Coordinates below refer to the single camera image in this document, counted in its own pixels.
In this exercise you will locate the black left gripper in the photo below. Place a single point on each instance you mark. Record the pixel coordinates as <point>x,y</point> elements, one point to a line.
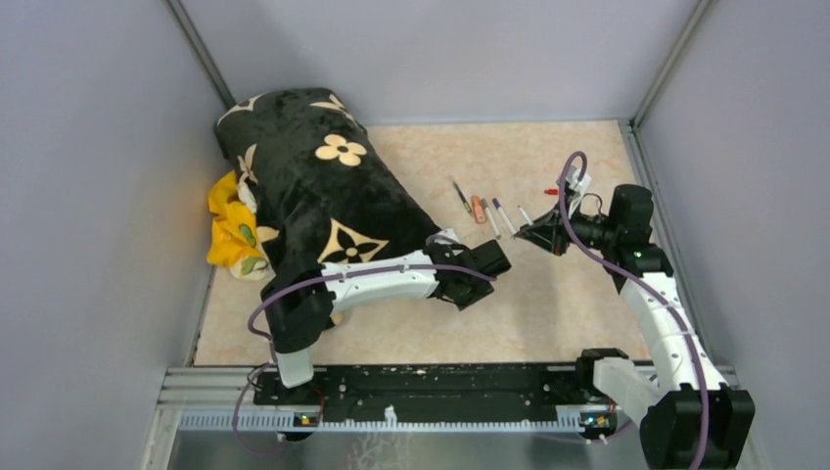
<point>455,285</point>

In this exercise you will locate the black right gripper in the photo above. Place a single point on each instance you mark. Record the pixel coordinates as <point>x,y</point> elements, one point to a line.
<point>547,232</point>

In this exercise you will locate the thin white black-tip pen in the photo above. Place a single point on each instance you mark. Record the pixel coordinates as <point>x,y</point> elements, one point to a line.
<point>528,220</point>

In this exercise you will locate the white marker purple cap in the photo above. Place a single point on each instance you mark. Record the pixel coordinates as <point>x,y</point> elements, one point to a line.
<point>503,214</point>

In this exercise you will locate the white marker black cap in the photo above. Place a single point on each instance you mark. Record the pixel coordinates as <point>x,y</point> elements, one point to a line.
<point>491,220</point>

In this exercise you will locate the orange pen red cap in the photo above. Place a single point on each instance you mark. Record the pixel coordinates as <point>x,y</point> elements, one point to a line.
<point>478,210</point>

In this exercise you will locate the black gel pen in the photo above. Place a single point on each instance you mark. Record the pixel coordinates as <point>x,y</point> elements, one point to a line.
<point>462,196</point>

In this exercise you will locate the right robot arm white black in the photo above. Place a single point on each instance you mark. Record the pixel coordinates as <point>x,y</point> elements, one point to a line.
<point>688,417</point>

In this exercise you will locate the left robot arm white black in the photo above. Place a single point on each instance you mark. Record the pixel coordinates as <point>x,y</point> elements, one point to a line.
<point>298,303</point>

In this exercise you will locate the black floral plush blanket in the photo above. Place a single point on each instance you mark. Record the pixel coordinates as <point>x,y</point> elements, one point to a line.
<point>320,188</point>

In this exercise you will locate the yellow cloth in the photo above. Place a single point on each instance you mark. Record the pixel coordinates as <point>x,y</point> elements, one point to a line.
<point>236,240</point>

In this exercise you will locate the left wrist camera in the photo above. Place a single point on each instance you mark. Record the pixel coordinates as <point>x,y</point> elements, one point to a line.
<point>447,237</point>

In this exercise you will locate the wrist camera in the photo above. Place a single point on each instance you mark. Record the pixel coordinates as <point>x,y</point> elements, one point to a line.
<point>577,185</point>
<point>447,237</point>

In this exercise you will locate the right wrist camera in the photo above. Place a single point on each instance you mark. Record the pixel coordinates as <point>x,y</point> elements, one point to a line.
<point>577,185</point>

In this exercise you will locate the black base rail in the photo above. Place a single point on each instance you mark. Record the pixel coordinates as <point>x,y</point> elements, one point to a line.
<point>478,394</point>

